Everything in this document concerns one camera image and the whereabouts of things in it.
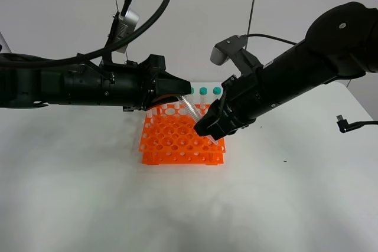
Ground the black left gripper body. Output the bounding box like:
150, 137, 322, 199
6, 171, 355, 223
110, 54, 166, 111

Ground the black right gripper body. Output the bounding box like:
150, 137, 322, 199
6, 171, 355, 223
220, 67, 276, 136

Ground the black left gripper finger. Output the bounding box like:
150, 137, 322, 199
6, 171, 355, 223
141, 93, 178, 111
155, 71, 191, 97

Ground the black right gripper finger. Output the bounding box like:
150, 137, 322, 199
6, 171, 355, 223
206, 113, 239, 140
194, 99, 224, 137

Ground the teal-capped test tube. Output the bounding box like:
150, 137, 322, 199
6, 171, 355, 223
177, 94, 223, 146

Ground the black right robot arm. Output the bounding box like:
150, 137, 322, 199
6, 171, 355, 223
194, 2, 377, 140

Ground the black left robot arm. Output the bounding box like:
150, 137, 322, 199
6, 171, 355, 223
1, 55, 191, 112

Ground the row tube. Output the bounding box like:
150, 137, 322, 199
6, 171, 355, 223
213, 87, 222, 100
199, 87, 208, 110

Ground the orange test tube rack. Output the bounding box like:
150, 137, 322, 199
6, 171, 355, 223
139, 104, 226, 165

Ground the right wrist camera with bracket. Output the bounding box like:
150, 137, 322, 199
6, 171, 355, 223
210, 35, 263, 77

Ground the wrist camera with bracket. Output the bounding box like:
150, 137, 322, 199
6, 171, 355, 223
100, 8, 139, 67
210, 35, 263, 77

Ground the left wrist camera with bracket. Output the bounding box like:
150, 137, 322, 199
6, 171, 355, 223
100, 8, 139, 67

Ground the right camera black cable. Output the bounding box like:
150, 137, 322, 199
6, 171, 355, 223
245, 33, 299, 45

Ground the camera black cable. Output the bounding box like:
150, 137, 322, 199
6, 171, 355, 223
245, 33, 299, 45
0, 0, 174, 68

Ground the black angled cable plug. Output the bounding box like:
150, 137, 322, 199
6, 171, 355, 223
337, 115, 378, 133

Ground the left camera black cable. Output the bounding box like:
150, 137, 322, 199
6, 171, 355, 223
0, 0, 174, 68

